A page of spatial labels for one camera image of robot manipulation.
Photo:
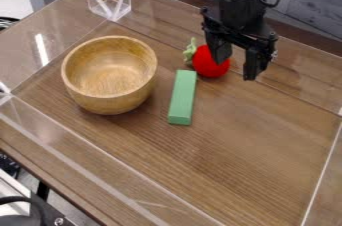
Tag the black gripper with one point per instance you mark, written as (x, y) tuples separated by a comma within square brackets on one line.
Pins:
[(233, 22)]

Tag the red knitted fruit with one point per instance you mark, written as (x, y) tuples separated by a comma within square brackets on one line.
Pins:
[(197, 57)]

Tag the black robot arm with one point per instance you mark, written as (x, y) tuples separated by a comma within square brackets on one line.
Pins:
[(233, 23)]

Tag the green rectangular block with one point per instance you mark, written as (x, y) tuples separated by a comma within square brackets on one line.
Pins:
[(181, 98)]

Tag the wooden bowl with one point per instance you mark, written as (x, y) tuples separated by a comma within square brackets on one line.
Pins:
[(109, 74)]

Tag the clear acrylic corner bracket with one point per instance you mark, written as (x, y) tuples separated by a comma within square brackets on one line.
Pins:
[(109, 9)]

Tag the clear acrylic enclosure wall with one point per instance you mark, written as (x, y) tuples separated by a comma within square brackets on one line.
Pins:
[(255, 163)]

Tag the black clamp with cable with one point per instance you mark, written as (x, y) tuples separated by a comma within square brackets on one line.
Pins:
[(41, 217)]

